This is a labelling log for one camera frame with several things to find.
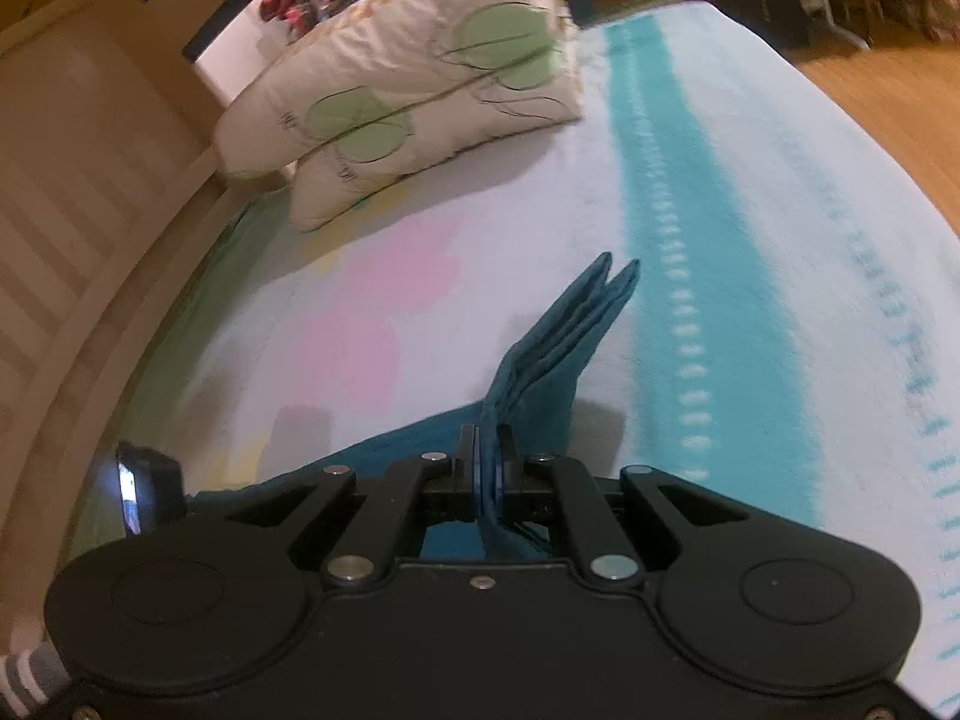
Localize light wooden bed frame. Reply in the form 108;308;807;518
0;0;256;646

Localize teal pants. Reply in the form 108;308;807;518
187;251;642;563

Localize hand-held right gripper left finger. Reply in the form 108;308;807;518
225;426;481;586

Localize grey striped cloth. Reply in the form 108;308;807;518
0;641;68;719

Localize pastel flower print bed sheet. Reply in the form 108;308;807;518
67;0;960;717

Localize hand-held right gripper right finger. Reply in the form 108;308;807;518
484;425;751;582

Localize white pillow with green leaves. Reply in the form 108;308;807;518
212;0;578;182
289;15;584;233

